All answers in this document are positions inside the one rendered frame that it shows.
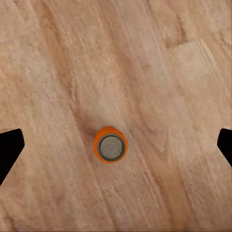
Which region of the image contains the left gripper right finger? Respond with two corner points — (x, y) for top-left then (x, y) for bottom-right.
(217, 128), (232, 166)

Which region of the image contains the can of soda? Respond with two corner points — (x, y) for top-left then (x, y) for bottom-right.
(94, 126), (128, 163)

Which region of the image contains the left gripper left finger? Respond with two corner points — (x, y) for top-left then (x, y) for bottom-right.
(0, 129), (25, 185)

